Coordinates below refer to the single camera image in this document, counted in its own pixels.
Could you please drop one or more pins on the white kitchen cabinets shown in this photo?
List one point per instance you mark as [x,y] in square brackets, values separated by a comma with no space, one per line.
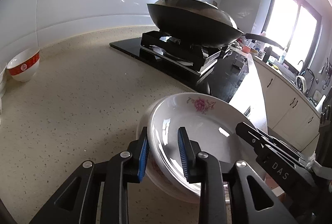
[289,113]

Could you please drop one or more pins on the red banded white bowl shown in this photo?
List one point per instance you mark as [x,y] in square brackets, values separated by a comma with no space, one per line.
[24,65]

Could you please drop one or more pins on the black glass gas stove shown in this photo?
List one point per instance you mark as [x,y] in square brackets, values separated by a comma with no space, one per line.
[207,70]

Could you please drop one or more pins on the medium white floral plate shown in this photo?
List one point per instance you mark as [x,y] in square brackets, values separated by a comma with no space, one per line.
[153,169]

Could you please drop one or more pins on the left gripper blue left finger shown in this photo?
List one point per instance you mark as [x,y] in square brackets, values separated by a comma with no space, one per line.
[98,187]

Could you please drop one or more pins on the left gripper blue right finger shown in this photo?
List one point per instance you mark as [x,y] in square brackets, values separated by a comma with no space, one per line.
[251,200]

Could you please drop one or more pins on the black wok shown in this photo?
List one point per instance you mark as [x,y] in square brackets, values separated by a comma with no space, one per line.
[189,26]

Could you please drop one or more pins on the large white floral plate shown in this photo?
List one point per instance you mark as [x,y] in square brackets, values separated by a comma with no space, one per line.
[147,161]

